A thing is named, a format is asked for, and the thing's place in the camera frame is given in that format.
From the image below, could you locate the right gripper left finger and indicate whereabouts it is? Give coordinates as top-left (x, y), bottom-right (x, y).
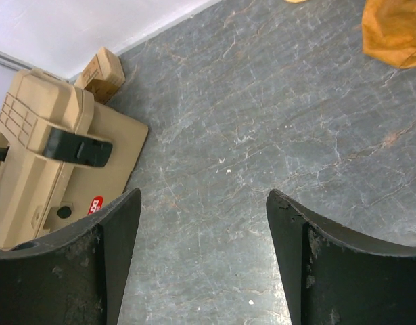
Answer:
top-left (0, 189), bottom-right (141, 324)

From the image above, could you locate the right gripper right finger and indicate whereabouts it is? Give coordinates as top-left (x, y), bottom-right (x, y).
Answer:
top-left (266, 190), bottom-right (416, 324)

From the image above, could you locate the tan plastic tool box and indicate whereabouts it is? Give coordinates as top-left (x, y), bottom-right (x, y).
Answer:
top-left (0, 68), bottom-right (149, 250)

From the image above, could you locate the small cardboard box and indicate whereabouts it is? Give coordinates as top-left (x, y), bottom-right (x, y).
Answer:
top-left (74, 47), bottom-right (126, 104)

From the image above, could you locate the yellow and cream tote bag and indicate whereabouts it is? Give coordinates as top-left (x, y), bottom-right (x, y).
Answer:
top-left (361, 0), bottom-right (416, 69)

